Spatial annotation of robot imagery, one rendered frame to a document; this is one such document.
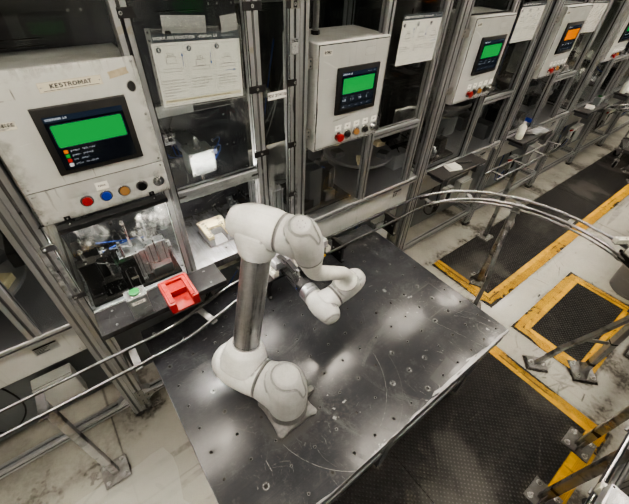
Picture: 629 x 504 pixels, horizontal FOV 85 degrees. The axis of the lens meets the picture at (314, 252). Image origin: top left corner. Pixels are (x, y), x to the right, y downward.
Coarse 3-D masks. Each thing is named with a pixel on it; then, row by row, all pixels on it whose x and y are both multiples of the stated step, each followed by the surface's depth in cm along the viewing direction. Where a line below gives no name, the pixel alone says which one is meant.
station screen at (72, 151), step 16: (80, 112) 100; (96, 112) 102; (112, 112) 105; (48, 128) 98; (128, 128) 110; (80, 144) 105; (96, 144) 107; (112, 144) 110; (128, 144) 113; (64, 160) 104; (80, 160) 107; (96, 160) 110
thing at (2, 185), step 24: (0, 168) 99; (0, 192) 102; (24, 216) 109; (48, 264) 122; (72, 288) 132; (168, 312) 192; (96, 336) 152; (120, 336) 181; (120, 360) 168; (144, 384) 194; (144, 408) 201
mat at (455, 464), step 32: (480, 384) 224; (512, 384) 225; (544, 384) 226; (448, 416) 208; (480, 416) 208; (512, 416) 209; (544, 416) 210; (576, 416) 211; (416, 448) 194; (448, 448) 194; (480, 448) 195; (512, 448) 196; (544, 448) 196; (384, 480) 182; (416, 480) 182; (448, 480) 183; (480, 480) 183; (512, 480) 184; (544, 480) 185
